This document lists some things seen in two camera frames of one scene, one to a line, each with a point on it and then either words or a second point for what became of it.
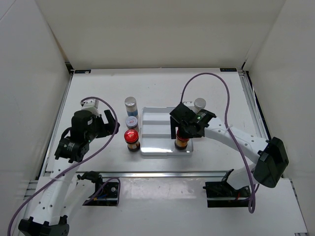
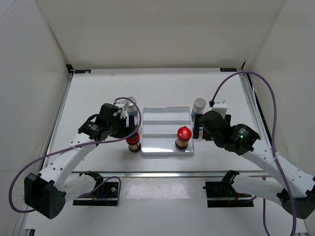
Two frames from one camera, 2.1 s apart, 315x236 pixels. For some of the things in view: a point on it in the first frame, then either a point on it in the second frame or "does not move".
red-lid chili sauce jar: [180, 143] does not move
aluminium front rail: [111, 175] does not move
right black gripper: [173, 123] to [196, 132]
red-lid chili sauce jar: [131, 136] does not move
